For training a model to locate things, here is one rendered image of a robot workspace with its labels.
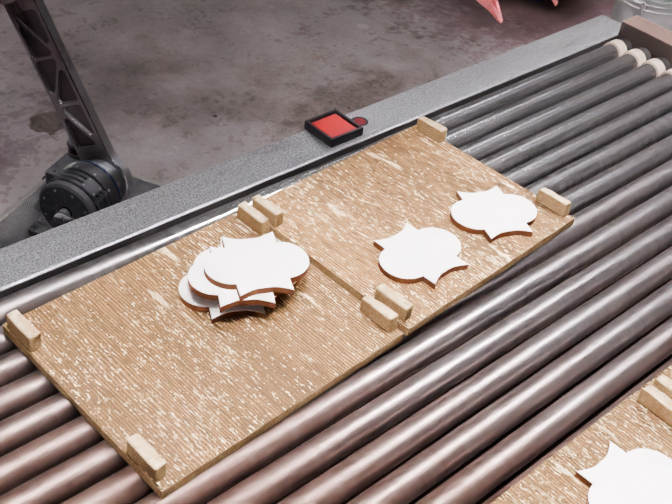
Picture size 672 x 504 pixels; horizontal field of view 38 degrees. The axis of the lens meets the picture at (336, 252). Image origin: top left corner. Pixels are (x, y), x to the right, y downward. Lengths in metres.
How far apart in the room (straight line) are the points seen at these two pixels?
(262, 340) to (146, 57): 2.65
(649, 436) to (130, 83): 2.74
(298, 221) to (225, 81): 2.24
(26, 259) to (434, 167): 0.68
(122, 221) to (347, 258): 0.36
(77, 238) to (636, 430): 0.84
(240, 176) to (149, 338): 0.42
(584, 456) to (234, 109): 2.51
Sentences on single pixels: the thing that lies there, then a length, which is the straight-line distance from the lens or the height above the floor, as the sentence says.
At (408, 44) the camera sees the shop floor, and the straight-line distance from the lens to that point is 4.12.
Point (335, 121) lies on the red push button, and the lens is 1.78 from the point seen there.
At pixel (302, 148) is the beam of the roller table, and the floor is 0.91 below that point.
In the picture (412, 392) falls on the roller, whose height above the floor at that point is 0.92.
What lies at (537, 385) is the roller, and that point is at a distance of 1.36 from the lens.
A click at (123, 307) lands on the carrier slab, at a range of 1.37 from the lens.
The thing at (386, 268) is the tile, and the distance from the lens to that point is 1.43.
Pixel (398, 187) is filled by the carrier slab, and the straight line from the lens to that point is 1.62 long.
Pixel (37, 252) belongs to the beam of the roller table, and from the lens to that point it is 1.50.
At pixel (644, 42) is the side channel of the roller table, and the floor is 0.93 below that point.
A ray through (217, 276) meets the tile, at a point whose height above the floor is 0.99.
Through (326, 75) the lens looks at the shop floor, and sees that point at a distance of 3.82.
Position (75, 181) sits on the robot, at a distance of 2.49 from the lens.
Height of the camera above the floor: 1.87
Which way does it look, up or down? 39 degrees down
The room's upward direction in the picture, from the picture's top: 7 degrees clockwise
